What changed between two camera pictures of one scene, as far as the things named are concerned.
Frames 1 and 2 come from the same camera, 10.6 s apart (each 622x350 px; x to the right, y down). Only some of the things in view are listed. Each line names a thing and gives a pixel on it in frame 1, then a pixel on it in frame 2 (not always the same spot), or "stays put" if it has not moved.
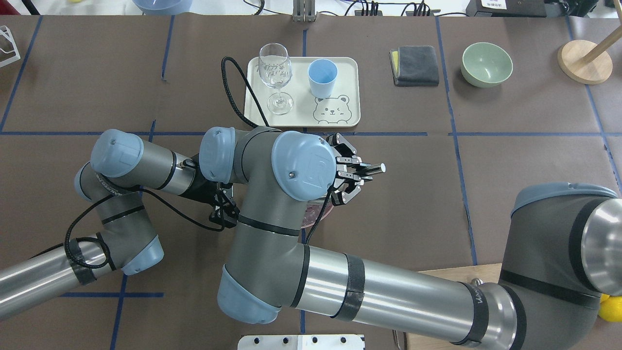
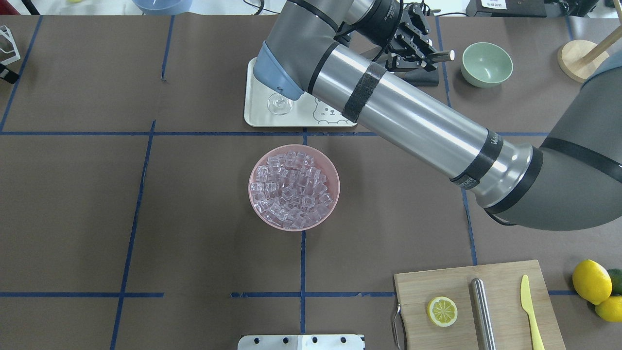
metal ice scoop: x=371 y=168 -> x=442 y=55
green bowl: x=485 y=65 stays put
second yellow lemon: x=610 y=307 stays put
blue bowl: x=164 y=7 stays put
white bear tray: x=283 y=87 stays put
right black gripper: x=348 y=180 -> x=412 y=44
